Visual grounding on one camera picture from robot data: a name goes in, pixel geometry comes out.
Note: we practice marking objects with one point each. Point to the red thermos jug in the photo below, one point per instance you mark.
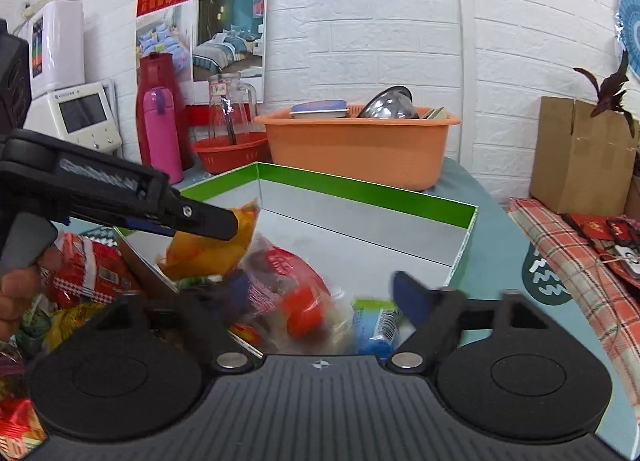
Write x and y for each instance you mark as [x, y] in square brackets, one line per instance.
[160, 71]

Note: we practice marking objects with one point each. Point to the orange plastic basin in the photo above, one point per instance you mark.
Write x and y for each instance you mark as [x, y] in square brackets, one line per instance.
[350, 151]

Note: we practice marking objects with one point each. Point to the small cardboard box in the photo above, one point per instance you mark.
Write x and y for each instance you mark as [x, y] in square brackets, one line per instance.
[634, 198]

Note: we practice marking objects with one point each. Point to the blue snack packet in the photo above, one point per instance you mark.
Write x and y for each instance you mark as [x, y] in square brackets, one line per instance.
[375, 326]

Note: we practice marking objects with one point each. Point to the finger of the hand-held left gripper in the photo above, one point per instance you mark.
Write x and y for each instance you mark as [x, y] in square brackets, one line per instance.
[150, 229]
[210, 221]

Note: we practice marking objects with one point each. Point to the pink thermos bottle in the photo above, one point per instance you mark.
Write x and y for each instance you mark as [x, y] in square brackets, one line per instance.
[162, 136]

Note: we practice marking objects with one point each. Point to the white vertical wall pipe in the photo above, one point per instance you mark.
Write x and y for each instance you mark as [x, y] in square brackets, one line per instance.
[465, 66]

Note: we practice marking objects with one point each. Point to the pile of mixed snack packets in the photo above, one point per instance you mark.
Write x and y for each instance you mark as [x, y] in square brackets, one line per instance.
[85, 266]

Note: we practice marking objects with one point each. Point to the pale dish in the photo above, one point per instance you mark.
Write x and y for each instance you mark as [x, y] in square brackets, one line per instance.
[435, 113]

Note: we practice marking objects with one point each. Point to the tall cardboard box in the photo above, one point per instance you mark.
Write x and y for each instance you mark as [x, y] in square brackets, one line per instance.
[575, 161]

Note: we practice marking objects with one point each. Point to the red envelopes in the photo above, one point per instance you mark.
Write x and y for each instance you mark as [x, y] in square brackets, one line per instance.
[590, 231]

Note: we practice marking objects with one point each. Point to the red box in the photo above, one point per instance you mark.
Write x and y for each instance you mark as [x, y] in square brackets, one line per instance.
[197, 121]

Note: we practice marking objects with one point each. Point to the small white device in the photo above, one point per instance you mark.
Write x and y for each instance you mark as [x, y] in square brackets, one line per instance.
[627, 256]

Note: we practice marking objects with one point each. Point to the yellow orange snack packet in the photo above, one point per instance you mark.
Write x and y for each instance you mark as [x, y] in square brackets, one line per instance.
[200, 256]

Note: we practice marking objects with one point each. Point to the dark purple plant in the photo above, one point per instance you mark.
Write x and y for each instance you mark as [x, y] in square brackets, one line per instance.
[612, 86]

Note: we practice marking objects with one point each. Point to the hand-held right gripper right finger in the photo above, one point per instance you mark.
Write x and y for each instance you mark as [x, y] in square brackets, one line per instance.
[407, 291]

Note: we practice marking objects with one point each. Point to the red plastic basket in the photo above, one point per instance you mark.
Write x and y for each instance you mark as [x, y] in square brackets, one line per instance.
[225, 156]

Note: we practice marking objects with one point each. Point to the person's left hand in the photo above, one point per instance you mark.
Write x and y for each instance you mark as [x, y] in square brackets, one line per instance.
[20, 291]

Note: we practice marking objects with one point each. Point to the bedding wall poster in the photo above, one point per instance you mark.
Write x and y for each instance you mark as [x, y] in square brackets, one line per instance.
[225, 36]

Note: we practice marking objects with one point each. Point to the white appliance with screen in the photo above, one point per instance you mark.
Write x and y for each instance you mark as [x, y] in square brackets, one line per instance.
[80, 113]

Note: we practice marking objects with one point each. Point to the stainless steel bowl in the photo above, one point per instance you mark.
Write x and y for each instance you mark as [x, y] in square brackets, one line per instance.
[390, 103]

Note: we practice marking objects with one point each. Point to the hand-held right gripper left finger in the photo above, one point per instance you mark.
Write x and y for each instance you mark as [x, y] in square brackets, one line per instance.
[239, 291]

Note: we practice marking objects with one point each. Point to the glass pitcher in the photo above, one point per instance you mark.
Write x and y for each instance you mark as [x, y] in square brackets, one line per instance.
[227, 101]

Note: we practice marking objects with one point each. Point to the plaid cloth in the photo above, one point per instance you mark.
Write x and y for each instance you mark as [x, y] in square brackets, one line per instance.
[575, 261]

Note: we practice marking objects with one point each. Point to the green gift box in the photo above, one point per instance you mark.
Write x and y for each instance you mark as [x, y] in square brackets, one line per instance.
[350, 221]

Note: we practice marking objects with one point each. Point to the blue round wall decoration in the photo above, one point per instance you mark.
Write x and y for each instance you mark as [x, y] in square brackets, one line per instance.
[629, 26]

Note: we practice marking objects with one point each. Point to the blue rimmed bowl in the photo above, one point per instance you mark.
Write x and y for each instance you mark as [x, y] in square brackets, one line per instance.
[317, 108]

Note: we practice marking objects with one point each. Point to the clear red snack packet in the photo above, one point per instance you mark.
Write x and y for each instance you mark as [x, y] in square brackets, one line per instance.
[295, 291]

